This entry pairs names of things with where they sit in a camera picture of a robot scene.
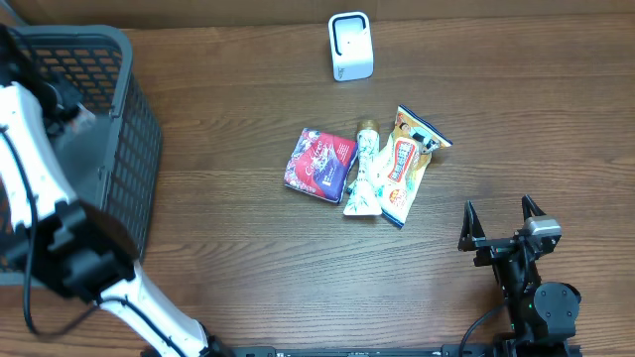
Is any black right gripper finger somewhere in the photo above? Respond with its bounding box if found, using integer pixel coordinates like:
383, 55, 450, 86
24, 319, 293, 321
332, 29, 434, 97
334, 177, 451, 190
457, 200, 485, 250
522, 194, 545, 220

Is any yellow snack bag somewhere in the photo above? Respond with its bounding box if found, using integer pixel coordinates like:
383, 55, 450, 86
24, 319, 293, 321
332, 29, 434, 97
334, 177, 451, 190
371, 105, 452, 228

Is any white green tube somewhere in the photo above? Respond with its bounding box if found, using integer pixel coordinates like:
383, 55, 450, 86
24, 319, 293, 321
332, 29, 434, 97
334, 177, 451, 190
343, 120, 382, 216

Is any purple red tissue pack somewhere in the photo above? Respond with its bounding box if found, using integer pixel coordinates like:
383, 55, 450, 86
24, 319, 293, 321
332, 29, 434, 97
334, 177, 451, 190
284, 128, 358, 203

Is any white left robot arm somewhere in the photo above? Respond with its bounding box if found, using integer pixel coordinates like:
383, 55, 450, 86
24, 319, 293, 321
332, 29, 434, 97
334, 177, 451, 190
1, 82, 227, 356

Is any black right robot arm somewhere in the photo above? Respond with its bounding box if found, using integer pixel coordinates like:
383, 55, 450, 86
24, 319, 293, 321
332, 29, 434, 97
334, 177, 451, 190
456, 195, 581, 356

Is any white barcode scanner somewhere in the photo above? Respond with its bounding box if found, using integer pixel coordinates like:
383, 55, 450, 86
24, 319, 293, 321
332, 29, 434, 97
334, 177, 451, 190
327, 11, 374, 82

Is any dark grey plastic basket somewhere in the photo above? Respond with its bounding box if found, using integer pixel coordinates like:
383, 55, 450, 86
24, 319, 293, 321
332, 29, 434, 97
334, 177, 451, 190
1, 26, 162, 284

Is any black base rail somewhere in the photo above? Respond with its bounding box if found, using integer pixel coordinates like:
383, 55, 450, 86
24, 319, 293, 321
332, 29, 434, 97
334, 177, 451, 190
227, 343, 584, 357

